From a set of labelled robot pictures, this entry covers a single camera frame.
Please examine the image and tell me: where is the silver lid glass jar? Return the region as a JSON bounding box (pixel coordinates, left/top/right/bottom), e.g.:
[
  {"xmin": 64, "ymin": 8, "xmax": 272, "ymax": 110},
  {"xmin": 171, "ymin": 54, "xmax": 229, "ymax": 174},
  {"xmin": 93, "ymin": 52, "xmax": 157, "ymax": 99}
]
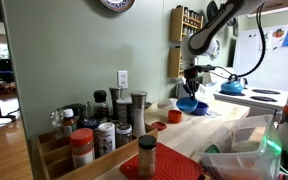
[{"xmin": 115, "ymin": 123, "xmax": 133, "ymax": 149}]

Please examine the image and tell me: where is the dark steel pepper grinder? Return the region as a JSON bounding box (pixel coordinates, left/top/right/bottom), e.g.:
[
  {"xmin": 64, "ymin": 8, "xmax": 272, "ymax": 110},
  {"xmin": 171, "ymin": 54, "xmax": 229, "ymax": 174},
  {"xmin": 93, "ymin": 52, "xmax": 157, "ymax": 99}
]
[{"xmin": 108, "ymin": 86, "xmax": 124, "ymax": 121}]

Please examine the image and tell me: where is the black cap glass bottle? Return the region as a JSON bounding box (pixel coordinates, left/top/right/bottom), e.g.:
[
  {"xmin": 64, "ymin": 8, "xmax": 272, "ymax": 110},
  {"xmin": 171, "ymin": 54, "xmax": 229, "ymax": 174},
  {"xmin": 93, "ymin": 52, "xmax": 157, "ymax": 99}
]
[{"xmin": 93, "ymin": 89, "xmax": 110, "ymax": 123}]

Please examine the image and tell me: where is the clear glass bottle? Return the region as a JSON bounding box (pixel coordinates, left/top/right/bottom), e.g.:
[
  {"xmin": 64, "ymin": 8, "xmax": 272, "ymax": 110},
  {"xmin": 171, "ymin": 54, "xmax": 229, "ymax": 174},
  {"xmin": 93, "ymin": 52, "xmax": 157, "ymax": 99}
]
[{"xmin": 50, "ymin": 109, "xmax": 64, "ymax": 139}]

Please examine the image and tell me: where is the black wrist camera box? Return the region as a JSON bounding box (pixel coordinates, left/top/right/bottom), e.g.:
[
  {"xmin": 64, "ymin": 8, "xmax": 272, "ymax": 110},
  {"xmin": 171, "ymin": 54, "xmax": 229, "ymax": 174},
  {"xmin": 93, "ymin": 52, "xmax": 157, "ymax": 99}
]
[{"xmin": 197, "ymin": 64, "xmax": 217, "ymax": 73}]

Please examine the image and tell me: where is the small red square lid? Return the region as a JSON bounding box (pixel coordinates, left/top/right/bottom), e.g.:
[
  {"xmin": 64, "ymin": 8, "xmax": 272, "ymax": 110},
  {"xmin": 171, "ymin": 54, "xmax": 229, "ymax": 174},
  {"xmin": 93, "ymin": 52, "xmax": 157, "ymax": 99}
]
[{"xmin": 150, "ymin": 121, "xmax": 168, "ymax": 132}]

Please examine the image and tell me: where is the dark blue bowl with handle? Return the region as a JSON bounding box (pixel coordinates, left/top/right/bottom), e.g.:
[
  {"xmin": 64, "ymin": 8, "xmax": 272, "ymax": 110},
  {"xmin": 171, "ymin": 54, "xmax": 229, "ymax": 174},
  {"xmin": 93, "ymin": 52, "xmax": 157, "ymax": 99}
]
[{"xmin": 191, "ymin": 101, "xmax": 210, "ymax": 117}]

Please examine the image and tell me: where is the white printed spice shaker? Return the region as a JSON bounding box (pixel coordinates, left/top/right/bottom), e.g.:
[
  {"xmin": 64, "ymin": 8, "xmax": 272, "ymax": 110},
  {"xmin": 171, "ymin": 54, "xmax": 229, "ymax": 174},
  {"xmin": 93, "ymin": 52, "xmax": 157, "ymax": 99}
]
[{"xmin": 97, "ymin": 122, "xmax": 117, "ymax": 157}]

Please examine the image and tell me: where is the pale blue tissue box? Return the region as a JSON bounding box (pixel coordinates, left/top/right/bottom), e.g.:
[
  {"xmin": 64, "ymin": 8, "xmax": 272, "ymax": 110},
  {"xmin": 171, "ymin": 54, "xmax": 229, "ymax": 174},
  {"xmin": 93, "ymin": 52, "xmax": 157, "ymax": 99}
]
[{"xmin": 176, "ymin": 79, "xmax": 187, "ymax": 100}]

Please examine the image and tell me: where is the white electric stove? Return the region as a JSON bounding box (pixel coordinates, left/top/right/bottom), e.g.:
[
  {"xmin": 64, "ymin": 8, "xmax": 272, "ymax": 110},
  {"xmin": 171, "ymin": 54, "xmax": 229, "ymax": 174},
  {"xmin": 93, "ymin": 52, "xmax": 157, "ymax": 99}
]
[{"xmin": 202, "ymin": 67, "xmax": 288, "ymax": 118}]

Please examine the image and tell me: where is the tall steel pepper grinder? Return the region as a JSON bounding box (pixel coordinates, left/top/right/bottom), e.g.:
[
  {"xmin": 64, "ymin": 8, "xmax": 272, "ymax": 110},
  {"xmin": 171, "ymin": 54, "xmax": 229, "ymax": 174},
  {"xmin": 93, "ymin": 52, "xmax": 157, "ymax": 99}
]
[{"xmin": 130, "ymin": 90, "xmax": 148, "ymax": 138}]

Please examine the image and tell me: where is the black hanging frying pan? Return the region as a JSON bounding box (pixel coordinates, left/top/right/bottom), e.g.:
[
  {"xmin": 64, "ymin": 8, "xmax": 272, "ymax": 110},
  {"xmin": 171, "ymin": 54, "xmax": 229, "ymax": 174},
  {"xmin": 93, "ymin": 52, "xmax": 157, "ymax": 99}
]
[{"xmin": 206, "ymin": 0, "xmax": 223, "ymax": 23}]

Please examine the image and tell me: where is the black lid spice jar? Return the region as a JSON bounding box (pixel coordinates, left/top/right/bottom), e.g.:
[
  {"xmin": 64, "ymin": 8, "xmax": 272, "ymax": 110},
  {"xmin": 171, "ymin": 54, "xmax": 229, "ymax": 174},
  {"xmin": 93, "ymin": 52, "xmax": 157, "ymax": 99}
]
[{"xmin": 137, "ymin": 134, "xmax": 157, "ymax": 179}]

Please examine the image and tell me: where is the wooden spice rack with jars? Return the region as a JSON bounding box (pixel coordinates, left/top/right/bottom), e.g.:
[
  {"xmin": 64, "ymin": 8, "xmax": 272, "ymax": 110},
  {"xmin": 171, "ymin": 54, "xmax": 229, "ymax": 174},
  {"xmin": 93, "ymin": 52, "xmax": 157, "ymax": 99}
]
[
  {"xmin": 169, "ymin": 5, "xmax": 204, "ymax": 44},
  {"xmin": 167, "ymin": 45, "xmax": 189, "ymax": 79}
]

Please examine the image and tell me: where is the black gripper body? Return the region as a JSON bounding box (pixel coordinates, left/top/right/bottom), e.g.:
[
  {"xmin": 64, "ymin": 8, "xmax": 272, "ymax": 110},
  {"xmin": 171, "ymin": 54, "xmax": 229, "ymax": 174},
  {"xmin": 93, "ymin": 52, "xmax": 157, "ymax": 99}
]
[{"xmin": 182, "ymin": 66, "xmax": 205, "ymax": 91}]

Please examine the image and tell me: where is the white cap red sauce bottle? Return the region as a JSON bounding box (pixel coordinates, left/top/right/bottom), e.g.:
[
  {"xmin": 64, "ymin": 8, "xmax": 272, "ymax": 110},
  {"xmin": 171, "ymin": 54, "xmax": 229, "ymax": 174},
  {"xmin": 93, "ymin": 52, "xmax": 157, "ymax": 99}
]
[{"xmin": 61, "ymin": 108, "xmax": 78, "ymax": 138}]

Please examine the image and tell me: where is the wooden organizer tray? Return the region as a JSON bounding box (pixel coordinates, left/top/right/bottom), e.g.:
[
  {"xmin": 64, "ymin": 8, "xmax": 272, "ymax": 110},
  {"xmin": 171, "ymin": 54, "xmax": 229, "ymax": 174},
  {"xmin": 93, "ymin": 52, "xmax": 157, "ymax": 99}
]
[{"xmin": 30, "ymin": 123, "xmax": 159, "ymax": 180}]

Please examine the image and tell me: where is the blue kettle with black handle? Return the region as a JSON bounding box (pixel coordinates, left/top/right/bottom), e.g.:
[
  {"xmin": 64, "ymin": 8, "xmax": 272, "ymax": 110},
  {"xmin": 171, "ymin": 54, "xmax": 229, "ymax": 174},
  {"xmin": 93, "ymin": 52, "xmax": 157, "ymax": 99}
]
[{"xmin": 220, "ymin": 73, "xmax": 249, "ymax": 96}]

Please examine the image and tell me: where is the white fridge with magnets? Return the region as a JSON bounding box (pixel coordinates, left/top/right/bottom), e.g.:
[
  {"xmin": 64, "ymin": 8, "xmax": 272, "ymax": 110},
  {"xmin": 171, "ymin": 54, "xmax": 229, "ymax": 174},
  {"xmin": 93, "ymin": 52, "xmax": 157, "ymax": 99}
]
[{"xmin": 232, "ymin": 22, "xmax": 288, "ymax": 92}]

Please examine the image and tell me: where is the orange plastic cup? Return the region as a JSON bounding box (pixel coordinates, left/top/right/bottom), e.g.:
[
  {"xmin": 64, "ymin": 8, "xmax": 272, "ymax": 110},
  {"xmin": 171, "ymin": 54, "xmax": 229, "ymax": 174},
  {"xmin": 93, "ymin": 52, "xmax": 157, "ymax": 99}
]
[{"xmin": 167, "ymin": 109, "xmax": 184, "ymax": 125}]

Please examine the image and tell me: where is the clear lidded plastic tub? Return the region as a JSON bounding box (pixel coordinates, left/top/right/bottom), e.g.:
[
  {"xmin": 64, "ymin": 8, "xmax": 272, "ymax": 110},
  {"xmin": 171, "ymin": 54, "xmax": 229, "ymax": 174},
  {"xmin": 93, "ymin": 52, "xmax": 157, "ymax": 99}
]
[{"xmin": 156, "ymin": 98, "xmax": 179, "ymax": 118}]

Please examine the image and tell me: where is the light blue plastic bowl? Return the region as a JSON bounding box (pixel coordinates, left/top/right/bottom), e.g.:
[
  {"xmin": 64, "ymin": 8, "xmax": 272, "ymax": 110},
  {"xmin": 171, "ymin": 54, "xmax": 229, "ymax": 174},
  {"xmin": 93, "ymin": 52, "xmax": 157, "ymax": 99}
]
[{"xmin": 175, "ymin": 96, "xmax": 199, "ymax": 114}]

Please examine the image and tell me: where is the white wall power outlet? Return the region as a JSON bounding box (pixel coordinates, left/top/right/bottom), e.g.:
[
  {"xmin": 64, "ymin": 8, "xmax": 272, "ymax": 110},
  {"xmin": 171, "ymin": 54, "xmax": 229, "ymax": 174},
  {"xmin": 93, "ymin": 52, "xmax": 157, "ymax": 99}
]
[{"xmin": 117, "ymin": 70, "xmax": 129, "ymax": 89}]

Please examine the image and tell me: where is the grey lid seasoning jar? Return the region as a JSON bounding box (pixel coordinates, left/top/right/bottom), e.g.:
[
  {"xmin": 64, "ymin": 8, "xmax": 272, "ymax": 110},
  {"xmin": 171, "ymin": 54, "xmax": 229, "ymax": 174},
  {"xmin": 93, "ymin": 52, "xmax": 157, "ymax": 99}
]
[{"xmin": 115, "ymin": 98, "xmax": 133, "ymax": 124}]

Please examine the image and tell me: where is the clear plastic storage container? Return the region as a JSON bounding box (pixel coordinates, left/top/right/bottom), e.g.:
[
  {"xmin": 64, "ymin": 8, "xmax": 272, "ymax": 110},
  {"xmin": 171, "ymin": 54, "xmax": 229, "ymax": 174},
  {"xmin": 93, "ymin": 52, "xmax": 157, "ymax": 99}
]
[{"xmin": 194, "ymin": 114, "xmax": 283, "ymax": 180}]

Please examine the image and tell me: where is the small white crumpled cloth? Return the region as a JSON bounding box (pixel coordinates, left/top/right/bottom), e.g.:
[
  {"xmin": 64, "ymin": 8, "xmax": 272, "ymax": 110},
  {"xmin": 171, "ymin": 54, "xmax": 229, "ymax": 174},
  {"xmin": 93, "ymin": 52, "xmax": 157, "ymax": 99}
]
[{"xmin": 205, "ymin": 109, "xmax": 224, "ymax": 119}]

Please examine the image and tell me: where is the red silicone mat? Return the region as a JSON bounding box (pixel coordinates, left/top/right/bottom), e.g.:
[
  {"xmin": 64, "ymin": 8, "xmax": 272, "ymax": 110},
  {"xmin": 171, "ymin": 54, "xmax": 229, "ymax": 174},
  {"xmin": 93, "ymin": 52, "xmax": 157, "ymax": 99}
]
[{"xmin": 119, "ymin": 142, "xmax": 207, "ymax": 180}]

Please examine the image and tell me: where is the red lid spice jar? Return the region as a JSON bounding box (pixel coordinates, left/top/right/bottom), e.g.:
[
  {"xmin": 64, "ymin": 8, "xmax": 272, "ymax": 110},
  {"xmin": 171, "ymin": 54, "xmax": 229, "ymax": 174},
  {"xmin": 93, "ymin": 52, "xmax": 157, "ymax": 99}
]
[{"xmin": 69, "ymin": 128, "xmax": 96, "ymax": 170}]

